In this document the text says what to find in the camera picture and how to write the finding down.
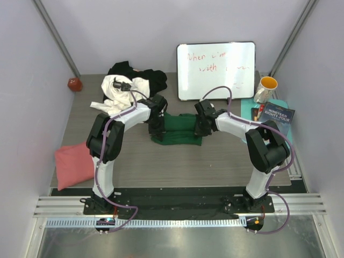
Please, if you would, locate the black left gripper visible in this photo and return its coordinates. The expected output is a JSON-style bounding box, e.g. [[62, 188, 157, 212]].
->
[[147, 115, 165, 142]]

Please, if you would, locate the green t-shirt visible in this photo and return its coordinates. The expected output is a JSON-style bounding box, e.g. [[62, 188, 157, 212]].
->
[[150, 112, 202, 146]]

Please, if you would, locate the white t-shirt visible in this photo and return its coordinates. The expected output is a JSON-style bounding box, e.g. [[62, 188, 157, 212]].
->
[[90, 75, 150, 117]]

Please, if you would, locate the white dry-erase board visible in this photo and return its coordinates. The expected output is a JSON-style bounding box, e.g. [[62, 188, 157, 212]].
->
[[177, 41, 256, 101]]

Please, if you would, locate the white mug orange inside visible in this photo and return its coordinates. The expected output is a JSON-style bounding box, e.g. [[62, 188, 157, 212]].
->
[[254, 76, 278, 103]]

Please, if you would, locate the Nineteen Eighty-Four book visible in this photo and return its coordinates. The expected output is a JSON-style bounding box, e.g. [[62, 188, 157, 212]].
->
[[259, 102, 295, 136]]

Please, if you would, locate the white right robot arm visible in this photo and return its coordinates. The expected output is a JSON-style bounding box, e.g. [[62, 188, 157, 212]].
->
[[195, 99, 290, 212]]

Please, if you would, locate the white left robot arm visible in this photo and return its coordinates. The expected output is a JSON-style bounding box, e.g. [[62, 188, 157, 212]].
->
[[86, 94, 168, 214]]

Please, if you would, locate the black t-shirt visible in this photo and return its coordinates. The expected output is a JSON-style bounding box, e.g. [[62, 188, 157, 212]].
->
[[107, 61, 167, 97]]

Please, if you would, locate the teal plastic mat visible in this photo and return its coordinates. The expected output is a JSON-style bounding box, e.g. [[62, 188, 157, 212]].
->
[[241, 98, 292, 142]]

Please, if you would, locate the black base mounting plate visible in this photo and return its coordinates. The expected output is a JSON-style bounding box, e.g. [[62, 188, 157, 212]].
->
[[80, 187, 275, 217]]

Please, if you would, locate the small red cube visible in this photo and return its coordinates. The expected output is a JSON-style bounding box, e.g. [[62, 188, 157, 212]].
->
[[68, 77, 83, 92]]

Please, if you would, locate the folded pink t-shirt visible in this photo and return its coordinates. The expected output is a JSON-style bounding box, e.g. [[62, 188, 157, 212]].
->
[[54, 142, 94, 191]]

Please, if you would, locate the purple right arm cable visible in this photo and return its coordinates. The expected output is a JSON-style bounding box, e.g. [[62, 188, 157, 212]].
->
[[203, 85, 296, 234]]

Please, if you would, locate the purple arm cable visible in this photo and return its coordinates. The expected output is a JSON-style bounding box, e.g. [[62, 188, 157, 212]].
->
[[203, 85, 296, 234], [96, 88, 139, 233]]

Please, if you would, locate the white slotted cable duct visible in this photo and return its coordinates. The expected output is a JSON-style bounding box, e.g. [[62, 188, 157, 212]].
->
[[46, 217, 247, 228]]

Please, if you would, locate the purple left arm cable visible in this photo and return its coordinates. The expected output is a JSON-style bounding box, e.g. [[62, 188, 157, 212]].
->
[[96, 88, 139, 233]]

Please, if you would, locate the aluminium frame rail front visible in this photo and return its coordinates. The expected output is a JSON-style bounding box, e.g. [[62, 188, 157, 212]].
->
[[34, 193, 327, 217]]

